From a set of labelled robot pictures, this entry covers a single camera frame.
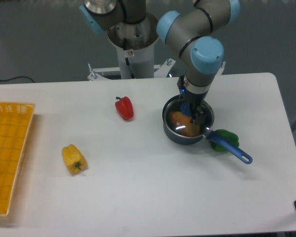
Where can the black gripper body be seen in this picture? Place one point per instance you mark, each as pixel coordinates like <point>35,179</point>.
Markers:
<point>192,95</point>

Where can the glass pot lid blue knob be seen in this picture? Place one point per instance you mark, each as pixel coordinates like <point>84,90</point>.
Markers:
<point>173,105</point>

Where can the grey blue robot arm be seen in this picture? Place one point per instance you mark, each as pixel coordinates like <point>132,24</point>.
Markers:
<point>133,10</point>

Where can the golden pastry bread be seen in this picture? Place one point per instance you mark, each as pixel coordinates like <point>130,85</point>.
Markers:
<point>181,124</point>

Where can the dark blue saucepan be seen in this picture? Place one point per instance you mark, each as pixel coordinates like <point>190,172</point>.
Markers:
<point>213,137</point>

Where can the red bell pepper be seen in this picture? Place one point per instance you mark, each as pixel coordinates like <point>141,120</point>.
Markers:
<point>124,108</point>

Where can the yellow bell pepper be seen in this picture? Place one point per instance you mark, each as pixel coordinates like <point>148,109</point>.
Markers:
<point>74,160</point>

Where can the yellow woven basket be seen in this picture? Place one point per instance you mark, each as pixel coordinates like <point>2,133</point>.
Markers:
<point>15,122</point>

